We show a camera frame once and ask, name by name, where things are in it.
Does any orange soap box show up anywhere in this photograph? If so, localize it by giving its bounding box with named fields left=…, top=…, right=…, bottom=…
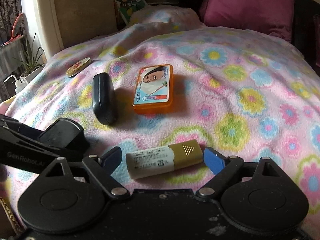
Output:
left=132, top=64, right=174, bottom=115

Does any white gold cream tube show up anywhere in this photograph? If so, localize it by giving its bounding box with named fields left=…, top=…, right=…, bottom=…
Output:
left=126, top=140, right=203, bottom=180

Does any dark blue glasses case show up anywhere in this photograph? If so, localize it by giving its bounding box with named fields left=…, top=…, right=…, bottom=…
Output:
left=92, top=72, right=118, bottom=125

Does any white squeeze bottle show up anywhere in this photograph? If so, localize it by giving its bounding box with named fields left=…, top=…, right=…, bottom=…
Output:
left=4, top=75, right=28, bottom=94

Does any magenta cushion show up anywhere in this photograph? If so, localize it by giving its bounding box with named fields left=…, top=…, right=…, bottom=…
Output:
left=199, top=0, right=294, bottom=42

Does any beige sofa armrest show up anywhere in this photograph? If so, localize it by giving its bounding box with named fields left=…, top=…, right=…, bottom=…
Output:
left=21, top=0, right=117, bottom=59

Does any green potted plant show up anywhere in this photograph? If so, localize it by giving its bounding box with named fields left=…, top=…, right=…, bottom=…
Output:
left=15, top=34, right=44, bottom=77

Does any round cream tin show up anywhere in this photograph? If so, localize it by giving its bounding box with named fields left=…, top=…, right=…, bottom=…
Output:
left=66, top=57, right=92, bottom=77

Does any floral fleece blanket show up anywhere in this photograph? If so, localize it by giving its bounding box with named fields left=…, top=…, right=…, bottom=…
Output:
left=1, top=6, right=319, bottom=239

